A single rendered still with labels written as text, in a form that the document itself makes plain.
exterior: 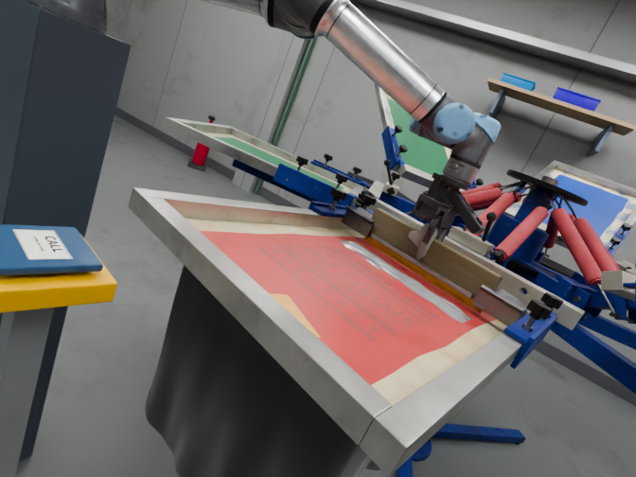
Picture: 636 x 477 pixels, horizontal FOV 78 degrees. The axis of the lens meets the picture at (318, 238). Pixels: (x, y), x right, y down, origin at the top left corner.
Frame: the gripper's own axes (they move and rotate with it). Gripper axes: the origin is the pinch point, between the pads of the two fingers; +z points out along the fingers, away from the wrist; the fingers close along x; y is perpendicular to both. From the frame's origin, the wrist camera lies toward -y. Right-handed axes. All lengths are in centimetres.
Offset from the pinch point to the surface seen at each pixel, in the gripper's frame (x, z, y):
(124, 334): 9, 100, 105
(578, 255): -60, -13, -24
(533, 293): -20.7, -1.4, -22.6
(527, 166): -320, -53, 70
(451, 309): 9.3, 5.0, -14.2
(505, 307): 2.7, -0.1, -21.9
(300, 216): 20.6, 2.6, 25.6
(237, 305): 61, 4, -4
